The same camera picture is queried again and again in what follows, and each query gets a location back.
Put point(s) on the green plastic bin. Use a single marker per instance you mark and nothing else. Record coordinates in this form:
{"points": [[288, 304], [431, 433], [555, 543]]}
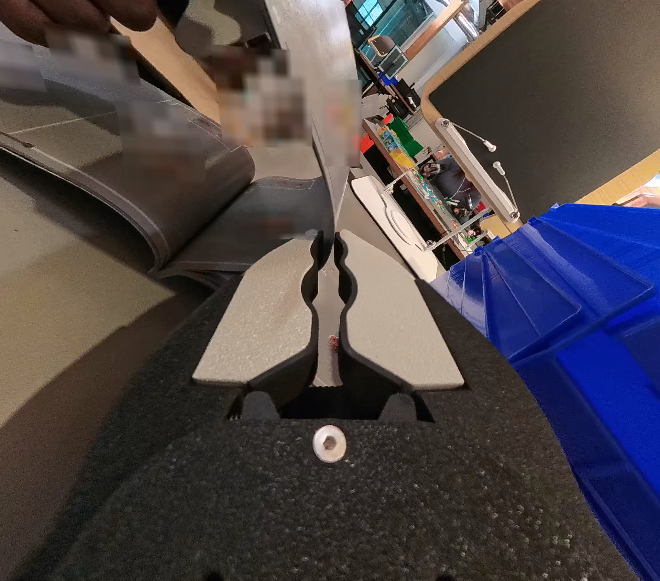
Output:
{"points": [[405, 135]]}

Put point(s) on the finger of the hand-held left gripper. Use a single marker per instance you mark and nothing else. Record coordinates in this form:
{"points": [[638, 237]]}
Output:
{"points": [[221, 16]]}

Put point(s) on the grey instruction booklet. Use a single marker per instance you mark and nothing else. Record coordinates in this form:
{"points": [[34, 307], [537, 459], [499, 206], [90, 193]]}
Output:
{"points": [[206, 215]]}

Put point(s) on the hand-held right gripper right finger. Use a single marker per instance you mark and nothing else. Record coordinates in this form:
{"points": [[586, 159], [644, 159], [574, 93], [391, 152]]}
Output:
{"points": [[397, 328]]}

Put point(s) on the black equipment case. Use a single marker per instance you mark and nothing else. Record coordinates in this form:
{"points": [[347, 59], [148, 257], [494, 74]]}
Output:
{"points": [[389, 58]]}

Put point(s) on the grey desk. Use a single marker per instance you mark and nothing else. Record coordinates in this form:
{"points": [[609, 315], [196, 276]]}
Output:
{"points": [[51, 292]]}

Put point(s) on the stack of blue plastic bins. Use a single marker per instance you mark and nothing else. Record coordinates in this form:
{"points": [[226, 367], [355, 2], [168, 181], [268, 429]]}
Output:
{"points": [[567, 308]]}

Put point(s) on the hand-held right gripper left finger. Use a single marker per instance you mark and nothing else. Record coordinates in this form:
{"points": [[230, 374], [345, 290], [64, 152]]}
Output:
{"points": [[258, 328]]}

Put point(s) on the background wooden table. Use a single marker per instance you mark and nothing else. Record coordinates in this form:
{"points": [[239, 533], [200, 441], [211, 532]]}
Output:
{"points": [[412, 187]]}

